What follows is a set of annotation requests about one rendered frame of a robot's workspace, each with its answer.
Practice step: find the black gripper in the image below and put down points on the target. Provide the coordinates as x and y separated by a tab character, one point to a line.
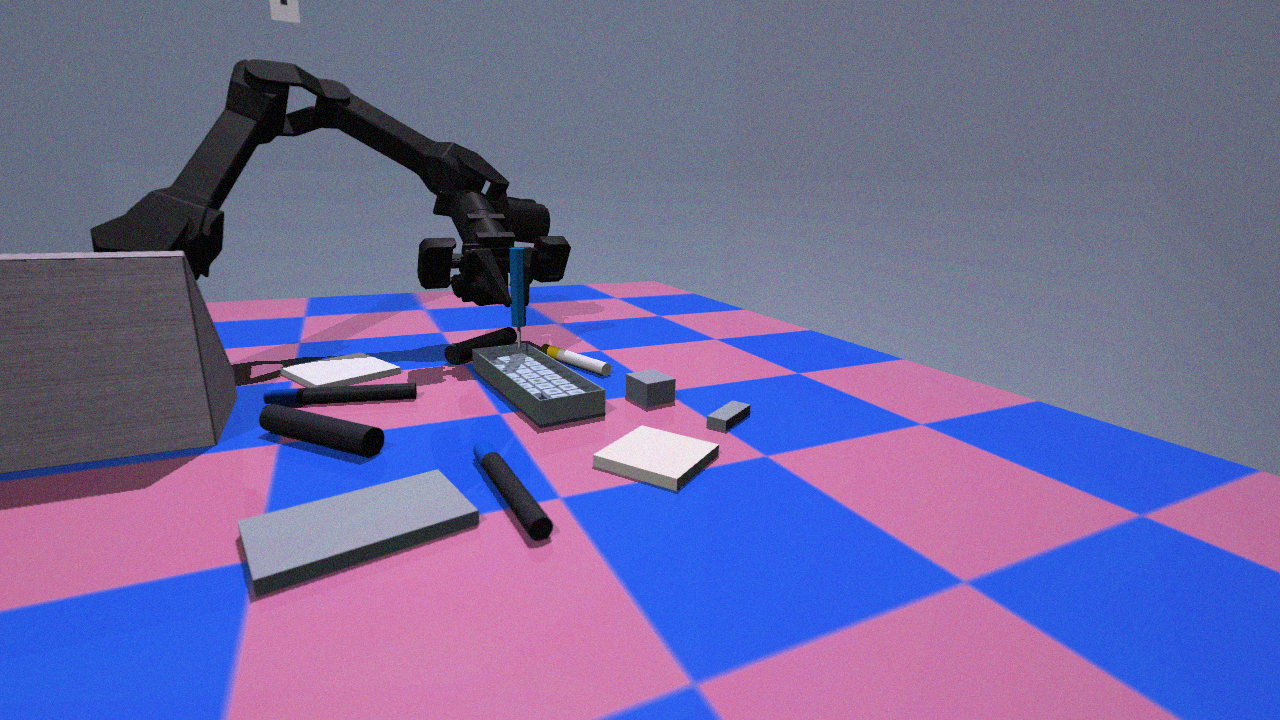
485	255

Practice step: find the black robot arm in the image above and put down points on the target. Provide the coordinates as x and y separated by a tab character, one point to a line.
186	217

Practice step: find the grey keyboard with white letter keys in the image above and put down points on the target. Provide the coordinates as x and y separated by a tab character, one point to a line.
543	389

